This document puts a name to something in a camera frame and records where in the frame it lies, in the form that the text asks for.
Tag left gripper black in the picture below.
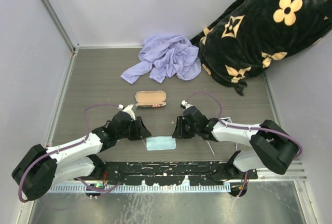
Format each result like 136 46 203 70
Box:
116 117 150 141

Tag light blue cleaning cloth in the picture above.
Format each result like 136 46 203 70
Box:
146 136 176 151

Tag printed glasses case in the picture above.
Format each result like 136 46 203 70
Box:
135 90 167 108

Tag white frame sunglasses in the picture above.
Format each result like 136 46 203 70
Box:
205 117 238 155

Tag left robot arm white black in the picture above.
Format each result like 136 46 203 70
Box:
11 111 151 203

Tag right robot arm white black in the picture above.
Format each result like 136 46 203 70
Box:
172 105 301 179

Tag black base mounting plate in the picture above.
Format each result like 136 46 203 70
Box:
74 160 259 187

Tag crumpled lavender cloth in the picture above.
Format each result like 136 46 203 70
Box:
121 34 201 84

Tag black floral plush blanket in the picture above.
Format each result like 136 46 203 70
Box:
191 0 331 95

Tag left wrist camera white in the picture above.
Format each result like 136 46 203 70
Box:
118 104 137 120

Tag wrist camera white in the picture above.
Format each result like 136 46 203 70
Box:
180 100 192 110
118 104 137 120

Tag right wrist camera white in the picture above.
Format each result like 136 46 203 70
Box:
180 100 192 110

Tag slotted grey cable duct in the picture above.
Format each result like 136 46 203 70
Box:
48 180 231 194

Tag aluminium front rail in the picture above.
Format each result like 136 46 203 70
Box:
257 160 308 181

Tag aluminium frame post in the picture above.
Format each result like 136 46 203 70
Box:
41 0 79 53

